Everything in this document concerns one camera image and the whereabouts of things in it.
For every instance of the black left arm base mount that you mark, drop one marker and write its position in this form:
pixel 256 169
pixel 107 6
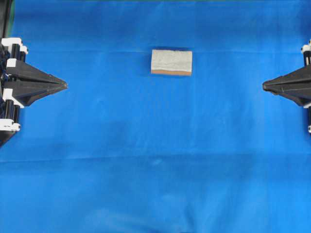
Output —
pixel 7 14

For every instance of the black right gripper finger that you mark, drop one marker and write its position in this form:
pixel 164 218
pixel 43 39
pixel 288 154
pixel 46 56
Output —
pixel 301 75
pixel 298 100

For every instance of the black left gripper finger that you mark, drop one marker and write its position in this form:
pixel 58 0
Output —
pixel 25 93
pixel 27 72

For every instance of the blue table cloth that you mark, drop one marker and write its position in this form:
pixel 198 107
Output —
pixel 122 150

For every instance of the grey and tan sponge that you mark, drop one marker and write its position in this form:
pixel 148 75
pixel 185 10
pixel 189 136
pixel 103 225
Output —
pixel 171 62

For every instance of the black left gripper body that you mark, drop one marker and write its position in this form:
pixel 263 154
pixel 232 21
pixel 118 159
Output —
pixel 12 50

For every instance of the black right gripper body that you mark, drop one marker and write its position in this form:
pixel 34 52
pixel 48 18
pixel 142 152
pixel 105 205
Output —
pixel 306 51

